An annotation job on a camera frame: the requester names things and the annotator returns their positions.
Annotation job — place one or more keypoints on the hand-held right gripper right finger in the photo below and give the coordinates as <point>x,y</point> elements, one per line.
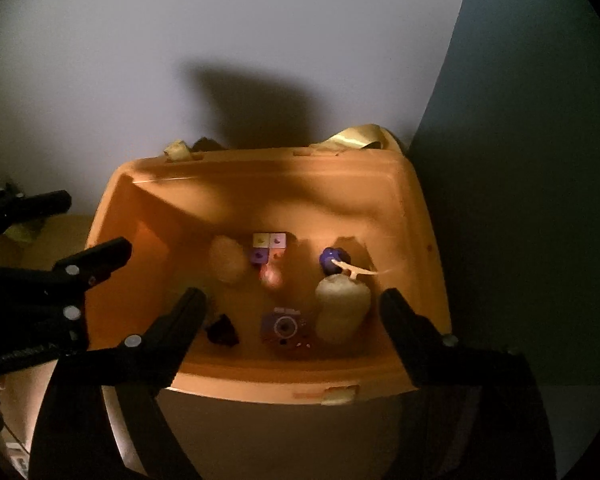
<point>400,325</point>

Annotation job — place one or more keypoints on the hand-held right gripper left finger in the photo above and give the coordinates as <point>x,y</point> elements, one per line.
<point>185,325</point>

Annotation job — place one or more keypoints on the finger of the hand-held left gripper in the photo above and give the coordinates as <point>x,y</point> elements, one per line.
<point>100,257</point>
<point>40,204</point>

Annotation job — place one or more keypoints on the dark brown toy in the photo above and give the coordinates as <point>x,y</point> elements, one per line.
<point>223,332</point>

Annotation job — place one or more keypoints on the pale yellow duck toy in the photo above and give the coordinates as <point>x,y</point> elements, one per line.
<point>227,260</point>

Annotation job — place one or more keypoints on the orange plastic container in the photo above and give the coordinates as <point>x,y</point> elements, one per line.
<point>180,220</point>

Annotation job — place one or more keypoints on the purple round toy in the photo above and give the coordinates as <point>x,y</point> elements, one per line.
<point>331,257</point>

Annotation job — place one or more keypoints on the purple camera toy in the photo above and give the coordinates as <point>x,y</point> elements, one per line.
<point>283,328</point>

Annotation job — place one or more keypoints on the pink small toy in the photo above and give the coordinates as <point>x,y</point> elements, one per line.
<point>272,276</point>

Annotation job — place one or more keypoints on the coloured cube blocks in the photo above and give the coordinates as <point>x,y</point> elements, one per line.
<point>269,247</point>

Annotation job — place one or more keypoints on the small yellow tape strip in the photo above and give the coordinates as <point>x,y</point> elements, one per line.
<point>176,150</point>

